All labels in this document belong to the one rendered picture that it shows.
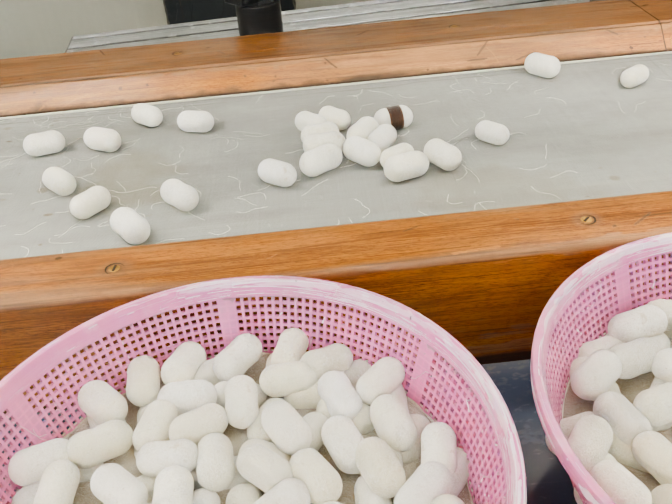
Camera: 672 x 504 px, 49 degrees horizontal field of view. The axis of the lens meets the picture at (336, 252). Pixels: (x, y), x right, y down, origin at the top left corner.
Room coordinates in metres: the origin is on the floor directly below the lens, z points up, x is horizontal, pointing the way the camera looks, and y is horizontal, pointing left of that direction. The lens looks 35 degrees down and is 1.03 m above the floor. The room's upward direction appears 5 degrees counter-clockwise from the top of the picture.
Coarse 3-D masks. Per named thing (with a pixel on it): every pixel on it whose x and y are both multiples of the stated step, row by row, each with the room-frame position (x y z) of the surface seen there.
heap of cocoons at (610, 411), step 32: (640, 320) 0.31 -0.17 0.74; (608, 352) 0.29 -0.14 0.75; (640, 352) 0.29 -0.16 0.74; (576, 384) 0.27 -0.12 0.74; (608, 384) 0.27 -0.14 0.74; (640, 384) 0.28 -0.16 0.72; (576, 416) 0.26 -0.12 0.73; (608, 416) 0.25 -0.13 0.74; (640, 416) 0.24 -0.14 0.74; (576, 448) 0.23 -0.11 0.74; (608, 448) 0.23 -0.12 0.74; (640, 448) 0.23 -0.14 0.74; (608, 480) 0.21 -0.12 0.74; (640, 480) 0.22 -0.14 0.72
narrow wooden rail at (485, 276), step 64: (64, 256) 0.40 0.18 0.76; (128, 256) 0.39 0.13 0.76; (192, 256) 0.39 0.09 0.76; (256, 256) 0.38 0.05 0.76; (320, 256) 0.37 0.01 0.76; (384, 256) 0.37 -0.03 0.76; (448, 256) 0.36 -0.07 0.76; (512, 256) 0.36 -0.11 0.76; (576, 256) 0.36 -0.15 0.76; (0, 320) 0.35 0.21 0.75; (64, 320) 0.35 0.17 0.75; (192, 320) 0.35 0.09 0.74; (256, 320) 0.36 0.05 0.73; (448, 320) 0.36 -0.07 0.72; (512, 320) 0.36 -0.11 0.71
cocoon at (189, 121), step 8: (184, 112) 0.63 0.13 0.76; (192, 112) 0.63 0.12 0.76; (200, 112) 0.63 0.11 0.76; (208, 112) 0.63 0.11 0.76; (184, 120) 0.62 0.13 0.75; (192, 120) 0.62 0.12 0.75; (200, 120) 0.62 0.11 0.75; (208, 120) 0.62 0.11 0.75; (184, 128) 0.62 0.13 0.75; (192, 128) 0.62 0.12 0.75; (200, 128) 0.62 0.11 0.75; (208, 128) 0.62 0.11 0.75
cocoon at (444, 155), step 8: (432, 144) 0.52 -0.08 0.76; (440, 144) 0.52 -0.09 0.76; (448, 144) 0.52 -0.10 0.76; (424, 152) 0.53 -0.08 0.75; (432, 152) 0.52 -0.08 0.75; (440, 152) 0.51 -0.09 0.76; (448, 152) 0.51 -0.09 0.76; (456, 152) 0.51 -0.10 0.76; (432, 160) 0.52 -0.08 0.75; (440, 160) 0.51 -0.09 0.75; (448, 160) 0.51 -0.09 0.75; (456, 160) 0.51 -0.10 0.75; (448, 168) 0.51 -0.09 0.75
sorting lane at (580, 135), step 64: (576, 64) 0.71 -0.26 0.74; (0, 128) 0.68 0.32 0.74; (64, 128) 0.66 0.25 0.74; (128, 128) 0.65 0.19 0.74; (256, 128) 0.62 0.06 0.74; (448, 128) 0.59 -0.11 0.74; (512, 128) 0.58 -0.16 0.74; (576, 128) 0.57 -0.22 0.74; (640, 128) 0.56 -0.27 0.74; (0, 192) 0.54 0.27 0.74; (128, 192) 0.52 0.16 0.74; (256, 192) 0.51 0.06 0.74; (320, 192) 0.50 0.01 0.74; (384, 192) 0.49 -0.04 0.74; (448, 192) 0.48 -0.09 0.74; (512, 192) 0.47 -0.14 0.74; (576, 192) 0.46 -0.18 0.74; (640, 192) 0.46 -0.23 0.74; (0, 256) 0.44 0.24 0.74
